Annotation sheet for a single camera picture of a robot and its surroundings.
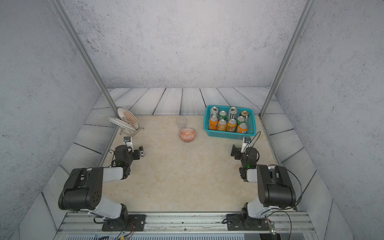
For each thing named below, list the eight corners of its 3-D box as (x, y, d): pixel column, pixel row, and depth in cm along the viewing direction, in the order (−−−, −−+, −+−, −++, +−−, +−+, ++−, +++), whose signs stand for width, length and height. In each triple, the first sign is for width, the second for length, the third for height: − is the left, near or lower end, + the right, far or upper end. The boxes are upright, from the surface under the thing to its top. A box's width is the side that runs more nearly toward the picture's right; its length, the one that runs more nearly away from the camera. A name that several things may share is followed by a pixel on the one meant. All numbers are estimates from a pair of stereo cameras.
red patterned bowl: (177, 138, 109) (176, 134, 106) (186, 129, 115) (185, 125, 111) (189, 145, 105) (189, 141, 102) (197, 135, 110) (197, 132, 107)
